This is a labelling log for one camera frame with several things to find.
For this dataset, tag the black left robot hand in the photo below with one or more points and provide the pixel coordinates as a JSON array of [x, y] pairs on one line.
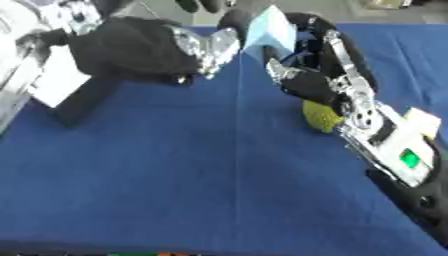
[[128, 50]]

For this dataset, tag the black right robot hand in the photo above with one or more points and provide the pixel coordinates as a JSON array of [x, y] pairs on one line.
[[318, 85]]

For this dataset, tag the light blue block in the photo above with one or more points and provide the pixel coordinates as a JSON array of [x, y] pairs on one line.
[[269, 31]]

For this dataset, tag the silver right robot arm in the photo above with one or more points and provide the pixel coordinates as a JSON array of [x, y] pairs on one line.
[[391, 143]]

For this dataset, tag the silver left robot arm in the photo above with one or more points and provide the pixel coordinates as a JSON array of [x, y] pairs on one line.
[[76, 15]]

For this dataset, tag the black box white inside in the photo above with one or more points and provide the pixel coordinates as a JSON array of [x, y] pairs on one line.
[[61, 76]]

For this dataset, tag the yellow-green toy fruit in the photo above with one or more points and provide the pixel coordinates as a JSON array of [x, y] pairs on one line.
[[319, 117]]

